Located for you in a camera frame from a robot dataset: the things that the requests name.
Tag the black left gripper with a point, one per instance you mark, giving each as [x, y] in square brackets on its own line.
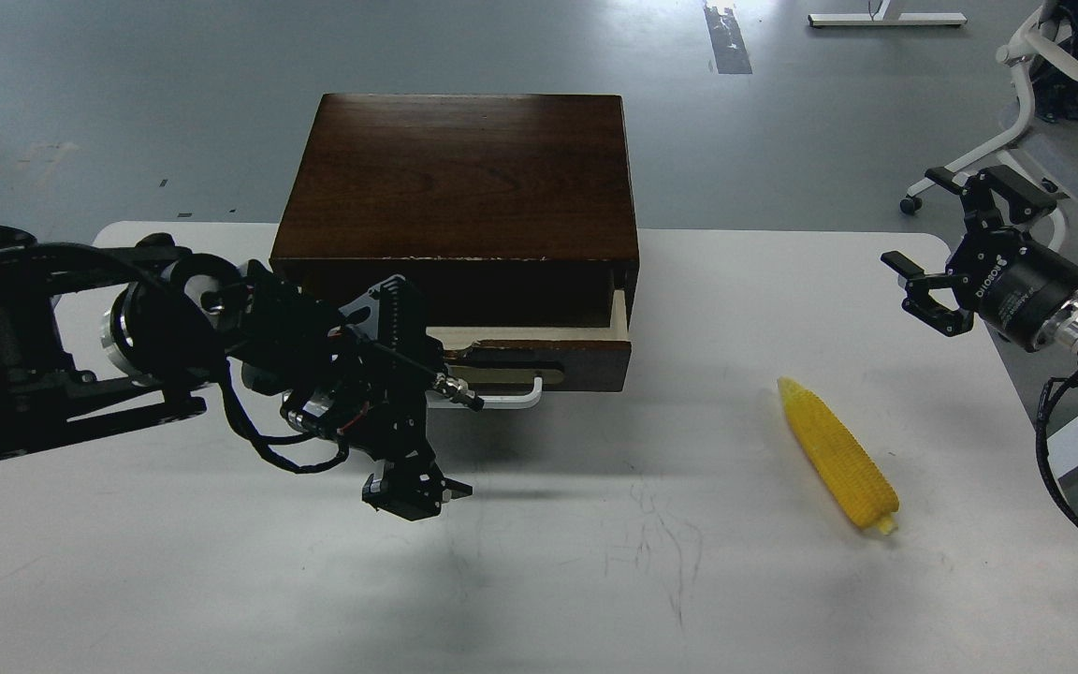
[355, 376]

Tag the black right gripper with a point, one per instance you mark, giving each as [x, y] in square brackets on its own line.
[1014, 284]

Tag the wooden drawer with white handle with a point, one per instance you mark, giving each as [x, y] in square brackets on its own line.
[513, 366]

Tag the yellow corn cob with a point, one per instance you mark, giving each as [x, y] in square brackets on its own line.
[857, 484]

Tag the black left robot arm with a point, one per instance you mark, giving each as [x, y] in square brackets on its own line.
[95, 342]

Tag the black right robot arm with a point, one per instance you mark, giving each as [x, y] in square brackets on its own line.
[998, 273]

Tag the dark wooden drawer cabinet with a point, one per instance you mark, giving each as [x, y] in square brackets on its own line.
[505, 210]

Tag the white office chair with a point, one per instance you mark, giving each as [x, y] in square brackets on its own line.
[1041, 143]

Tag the white table leg base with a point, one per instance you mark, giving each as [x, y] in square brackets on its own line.
[886, 14]

